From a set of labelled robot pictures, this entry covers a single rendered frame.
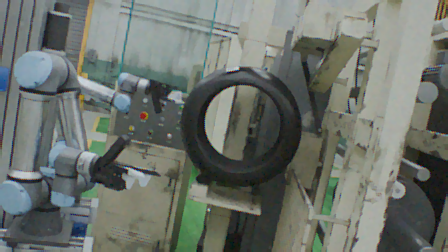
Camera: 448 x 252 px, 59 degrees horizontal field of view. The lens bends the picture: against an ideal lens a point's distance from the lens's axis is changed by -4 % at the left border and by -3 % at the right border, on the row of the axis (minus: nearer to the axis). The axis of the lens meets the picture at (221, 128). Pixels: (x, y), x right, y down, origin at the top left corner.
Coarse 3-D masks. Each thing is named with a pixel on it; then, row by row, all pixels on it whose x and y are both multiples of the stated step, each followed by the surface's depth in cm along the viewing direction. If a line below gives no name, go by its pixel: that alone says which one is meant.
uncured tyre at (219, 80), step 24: (216, 72) 194; (240, 72) 190; (264, 72) 192; (192, 96) 195; (288, 96) 190; (192, 120) 193; (288, 120) 189; (192, 144) 195; (288, 144) 190; (216, 168) 194; (240, 168) 222; (264, 168) 192
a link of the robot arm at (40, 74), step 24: (24, 72) 122; (48, 72) 123; (24, 96) 126; (48, 96) 127; (24, 120) 126; (24, 144) 127; (24, 168) 128; (0, 192) 127; (24, 192) 126; (48, 192) 138
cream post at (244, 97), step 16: (256, 0) 225; (272, 0) 224; (256, 16) 226; (272, 16) 226; (256, 32) 227; (256, 48) 228; (240, 64) 229; (256, 64) 228; (240, 96) 231; (240, 112) 232; (240, 128) 232; (224, 144) 234; (240, 144) 233; (224, 208) 237; (208, 224) 239; (224, 224) 238; (208, 240) 240; (224, 240) 239
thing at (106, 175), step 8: (96, 160) 125; (96, 168) 126; (104, 168) 125; (112, 168) 123; (96, 176) 125; (104, 176) 125; (112, 176) 123; (120, 176) 123; (104, 184) 126; (112, 184) 123; (120, 184) 122
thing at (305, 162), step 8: (304, 136) 223; (312, 136) 222; (320, 136) 232; (304, 144) 223; (312, 144) 223; (320, 144) 222; (296, 152) 224; (304, 152) 223; (312, 152) 223; (296, 160) 224; (304, 160) 224; (312, 160) 223; (288, 168) 243; (296, 168) 225; (304, 168) 224; (312, 168) 224; (288, 176) 225; (304, 176) 225; (312, 176) 224; (288, 184) 226; (304, 184) 225; (312, 184) 225
